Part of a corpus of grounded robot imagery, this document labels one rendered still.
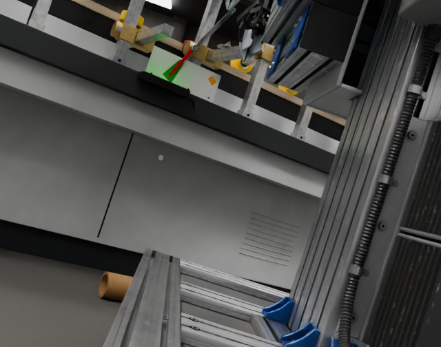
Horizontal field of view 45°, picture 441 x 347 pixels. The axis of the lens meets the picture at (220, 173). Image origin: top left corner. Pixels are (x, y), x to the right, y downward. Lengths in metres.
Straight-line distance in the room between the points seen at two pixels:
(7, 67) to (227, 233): 1.06
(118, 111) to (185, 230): 0.61
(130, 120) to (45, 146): 0.32
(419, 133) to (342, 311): 0.29
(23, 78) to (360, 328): 1.21
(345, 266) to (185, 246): 1.35
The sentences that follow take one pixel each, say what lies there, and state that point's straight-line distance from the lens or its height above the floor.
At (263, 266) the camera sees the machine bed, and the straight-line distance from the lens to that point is 2.33.
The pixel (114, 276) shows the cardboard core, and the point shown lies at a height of 0.07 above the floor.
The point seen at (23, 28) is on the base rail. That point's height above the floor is 0.69.
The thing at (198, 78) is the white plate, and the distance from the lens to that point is 1.82.
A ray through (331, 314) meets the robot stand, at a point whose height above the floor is 0.30.
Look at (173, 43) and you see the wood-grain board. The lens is 2.03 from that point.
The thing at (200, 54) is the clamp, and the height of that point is 0.84.
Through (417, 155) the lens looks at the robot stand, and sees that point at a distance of 0.86.
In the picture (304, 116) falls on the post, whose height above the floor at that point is 0.79.
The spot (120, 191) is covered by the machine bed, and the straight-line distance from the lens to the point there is 1.99.
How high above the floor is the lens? 0.43
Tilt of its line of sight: 2 degrees up
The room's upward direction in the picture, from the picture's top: 18 degrees clockwise
